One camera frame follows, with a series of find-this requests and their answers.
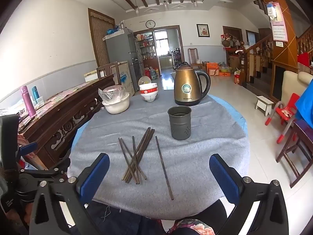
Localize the dark wooden chopstick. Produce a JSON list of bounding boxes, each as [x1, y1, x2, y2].
[[125, 128, 155, 183], [155, 136, 174, 201], [122, 126, 151, 181], [132, 136, 140, 184], [118, 138, 139, 185], [121, 138, 147, 180], [126, 129, 156, 184], [123, 128, 153, 182]]

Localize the grey table cloth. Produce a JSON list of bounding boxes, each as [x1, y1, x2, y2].
[[68, 90, 250, 220]]

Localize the dark carved wooden cabinet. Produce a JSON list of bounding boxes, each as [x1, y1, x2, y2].
[[17, 75, 115, 170]]

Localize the dark wooden side chair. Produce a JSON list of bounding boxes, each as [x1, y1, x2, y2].
[[276, 119, 312, 188]]

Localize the grey perforated utensil holder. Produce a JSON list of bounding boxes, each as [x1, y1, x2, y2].
[[168, 106, 192, 140]]

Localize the small white stool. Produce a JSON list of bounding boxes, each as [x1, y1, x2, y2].
[[255, 96, 274, 116]]

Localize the white basin with plastic bag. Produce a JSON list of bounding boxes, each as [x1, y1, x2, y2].
[[98, 85, 130, 115]]

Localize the red plastic child chair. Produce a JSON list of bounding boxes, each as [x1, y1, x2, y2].
[[265, 93, 300, 144]]

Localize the teal thermos bottle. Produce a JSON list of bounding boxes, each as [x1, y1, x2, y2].
[[32, 86, 40, 103]]

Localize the pink thermos bottle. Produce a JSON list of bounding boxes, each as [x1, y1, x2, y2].
[[20, 85, 36, 118]]

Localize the bronze electric kettle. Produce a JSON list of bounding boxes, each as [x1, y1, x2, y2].
[[174, 62, 211, 106]]

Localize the blue plastic bag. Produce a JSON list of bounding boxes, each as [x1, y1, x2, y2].
[[296, 80, 313, 128]]

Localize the white chest freezer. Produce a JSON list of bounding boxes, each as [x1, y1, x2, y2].
[[84, 61, 135, 97]]

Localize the red white stacked bowls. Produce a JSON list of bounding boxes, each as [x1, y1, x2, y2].
[[139, 83, 158, 102]]

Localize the cream sofa armchair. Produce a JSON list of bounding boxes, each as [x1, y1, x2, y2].
[[281, 70, 312, 105]]

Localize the wooden stair railing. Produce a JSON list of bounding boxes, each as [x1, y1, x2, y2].
[[241, 34, 273, 86]]

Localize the grey refrigerator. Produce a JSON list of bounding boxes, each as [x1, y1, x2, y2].
[[103, 28, 144, 92]]

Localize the framed flower picture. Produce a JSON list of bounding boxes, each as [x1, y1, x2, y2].
[[196, 24, 210, 38]]

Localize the wooden chair by wall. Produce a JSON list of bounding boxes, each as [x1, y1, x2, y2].
[[188, 48, 202, 69]]

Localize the pink wall calendar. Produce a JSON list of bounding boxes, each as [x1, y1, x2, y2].
[[266, 2, 288, 42]]

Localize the round wall clock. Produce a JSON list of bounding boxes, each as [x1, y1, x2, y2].
[[145, 20, 156, 29]]

